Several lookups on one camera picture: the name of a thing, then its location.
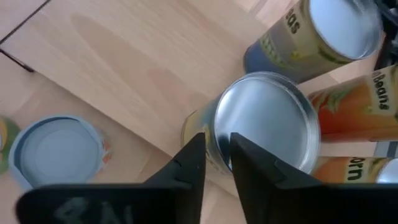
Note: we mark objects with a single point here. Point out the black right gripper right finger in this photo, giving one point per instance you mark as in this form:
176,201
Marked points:
273,199

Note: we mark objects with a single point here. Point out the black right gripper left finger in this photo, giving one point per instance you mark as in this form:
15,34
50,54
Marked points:
174,199

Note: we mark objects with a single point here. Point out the tall yellow label can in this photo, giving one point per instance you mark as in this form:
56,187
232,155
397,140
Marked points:
267,121

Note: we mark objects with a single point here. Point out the tall corn can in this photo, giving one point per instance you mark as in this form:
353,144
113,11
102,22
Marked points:
351,169

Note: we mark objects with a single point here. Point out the tall green beans can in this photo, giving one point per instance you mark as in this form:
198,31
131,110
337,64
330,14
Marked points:
351,109

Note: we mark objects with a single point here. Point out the carrots can grey lid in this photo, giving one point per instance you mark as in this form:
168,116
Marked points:
59,152

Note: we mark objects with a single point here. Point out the tall peas can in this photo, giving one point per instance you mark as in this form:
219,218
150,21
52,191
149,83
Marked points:
311,37

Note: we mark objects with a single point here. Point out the wooden shelf with black frame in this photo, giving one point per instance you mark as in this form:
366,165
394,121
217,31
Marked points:
140,62

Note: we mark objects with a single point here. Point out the black aluminium rig frame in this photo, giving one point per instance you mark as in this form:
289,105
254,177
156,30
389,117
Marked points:
390,46

